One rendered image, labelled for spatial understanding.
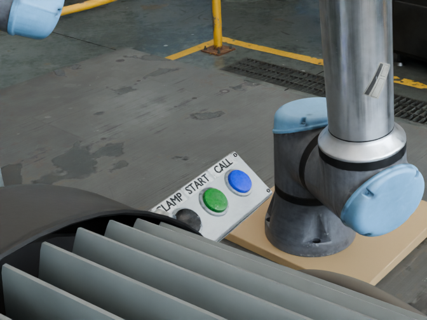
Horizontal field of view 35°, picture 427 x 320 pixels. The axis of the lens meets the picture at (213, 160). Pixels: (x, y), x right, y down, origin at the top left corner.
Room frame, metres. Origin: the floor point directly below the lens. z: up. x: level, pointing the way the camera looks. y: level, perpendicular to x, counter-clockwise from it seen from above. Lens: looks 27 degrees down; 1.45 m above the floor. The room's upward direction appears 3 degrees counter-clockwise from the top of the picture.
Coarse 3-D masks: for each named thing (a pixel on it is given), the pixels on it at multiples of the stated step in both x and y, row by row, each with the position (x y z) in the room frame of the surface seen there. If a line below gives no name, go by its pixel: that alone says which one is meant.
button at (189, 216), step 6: (180, 210) 0.61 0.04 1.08; (186, 210) 0.61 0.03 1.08; (192, 210) 0.62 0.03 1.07; (180, 216) 0.60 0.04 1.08; (186, 216) 0.61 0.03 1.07; (192, 216) 0.61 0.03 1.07; (198, 216) 0.61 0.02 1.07; (186, 222) 0.60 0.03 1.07; (192, 222) 0.60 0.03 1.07; (198, 222) 0.60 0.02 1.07; (198, 228) 0.60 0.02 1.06
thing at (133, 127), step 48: (0, 96) 1.69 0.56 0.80; (48, 96) 1.67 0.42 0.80; (96, 96) 1.65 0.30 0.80; (144, 96) 1.64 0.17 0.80; (192, 96) 1.62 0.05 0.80; (240, 96) 1.61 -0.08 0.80; (288, 96) 1.59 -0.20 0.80; (0, 144) 1.39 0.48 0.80; (48, 144) 1.37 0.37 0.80; (96, 144) 1.36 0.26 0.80; (144, 144) 1.35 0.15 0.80; (192, 144) 1.34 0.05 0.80; (240, 144) 1.33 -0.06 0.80; (96, 192) 1.15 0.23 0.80; (144, 192) 1.14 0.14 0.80; (384, 288) 0.81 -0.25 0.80
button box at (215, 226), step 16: (224, 160) 0.71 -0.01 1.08; (240, 160) 0.72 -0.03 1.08; (208, 176) 0.68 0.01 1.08; (224, 176) 0.69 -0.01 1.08; (256, 176) 0.71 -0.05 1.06; (176, 192) 0.64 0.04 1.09; (192, 192) 0.64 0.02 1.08; (224, 192) 0.67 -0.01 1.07; (240, 192) 0.67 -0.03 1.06; (256, 192) 0.69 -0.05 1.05; (272, 192) 0.70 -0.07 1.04; (160, 208) 0.61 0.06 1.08; (176, 208) 0.62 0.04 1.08; (192, 208) 0.63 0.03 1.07; (240, 208) 0.65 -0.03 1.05; (256, 208) 0.68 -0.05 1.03; (208, 224) 0.62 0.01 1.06; (224, 224) 0.63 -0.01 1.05
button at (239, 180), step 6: (234, 174) 0.69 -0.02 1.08; (240, 174) 0.69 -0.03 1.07; (246, 174) 0.70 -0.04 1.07; (228, 180) 0.68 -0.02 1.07; (234, 180) 0.68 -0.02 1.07; (240, 180) 0.68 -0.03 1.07; (246, 180) 0.69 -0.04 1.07; (234, 186) 0.67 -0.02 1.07; (240, 186) 0.67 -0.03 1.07; (246, 186) 0.68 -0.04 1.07; (246, 192) 0.68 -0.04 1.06
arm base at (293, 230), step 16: (272, 208) 0.94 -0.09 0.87; (288, 208) 0.91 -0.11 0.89; (304, 208) 0.90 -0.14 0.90; (320, 208) 0.89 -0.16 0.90; (272, 224) 0.93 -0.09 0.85; (288, 224) 0.90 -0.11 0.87; (304, 224) 0.89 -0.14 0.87; (320, 224) 0.89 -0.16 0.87; (336, 224) 0.89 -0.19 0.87; (272, 240) 0.92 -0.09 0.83; (288, 240) 0.89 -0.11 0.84; (304, 240) 0.89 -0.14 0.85; (320, 240) 0.89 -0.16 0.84; (336, 240) 0.89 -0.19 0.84; (352, 240) 0.91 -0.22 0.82; (304, 256) 0.88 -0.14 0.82; (320, 256) 0.88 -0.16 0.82
